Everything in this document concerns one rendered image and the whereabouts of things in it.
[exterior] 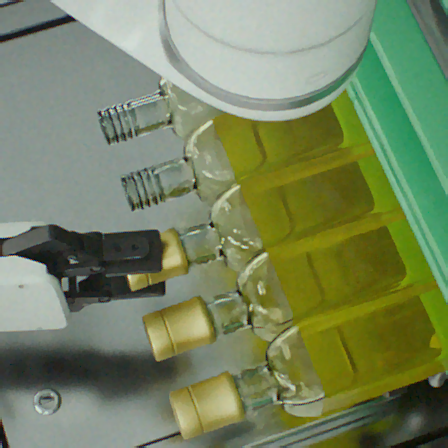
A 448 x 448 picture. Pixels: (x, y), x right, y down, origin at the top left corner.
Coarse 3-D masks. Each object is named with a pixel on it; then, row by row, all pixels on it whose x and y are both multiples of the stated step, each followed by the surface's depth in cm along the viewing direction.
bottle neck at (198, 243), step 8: (200, 224) 89; (208, 224) 89; (184, 232) 89; (192, 232) 88; (200, 232) 88; (208, 232) 88; (184, 240) 88; (192, 240) 88; (200, 240) 88; (208, 240) 88; (184, 248) 88; (192, 248) 88; (200, 248) 88; (208, 248) 88; (216, 248) 88; (192, 256) 88; (200, 256) 88; (208, 256) 89; (216, 256) 89; (192, 264) 88; (200, 264) 89
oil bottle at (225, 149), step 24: (216, 120) 91; (240, 120) 91; (288, 120) 91; (312, 120) 91; (336, 120) 91; (360, 120) 91; (192, 144) 90; (216, 144) 90; (240, 144) 90; (264, 144) 90; (288, 144) 90; (312, 144) 90; (336, 144) 90; (192, 168) 90; (216, 168) 89; (240, 168) 89; (264, 168) 89; (216, 192) 90
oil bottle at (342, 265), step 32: (352, 224) 87; (384, 224) 87; (256, 256) 86; (288, 256) 86; (320, 256) 86; (352, 256) 86; (384, 256) 86; (416, 256) 86; (256, 288) 85; (288, 288) 85; (320, 288) 85; (352, 288) 85; (384, 288) 85; (256, 320) 85; (288, 320) 84
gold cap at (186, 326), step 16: (176, 304) 86; (192, 304) 86; (144, 320) 85; (160, 320) 85; (176, 320) 85; (192, 320) 85; (208, 320) 85; (160, 336) 85; (176, 336) 85; (192, 336) 85; (208, 336) 85; (160, 352) 85; (176, 352) 86
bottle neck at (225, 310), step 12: (204, 300) 86; (216, 300) 86; (228, 300) 86; (216, 312) 85; (228, 312) 85; (240, 312) 86; (216, 324) 85; (228, 324) 86; (240, 324) 86; (216, 336) 86
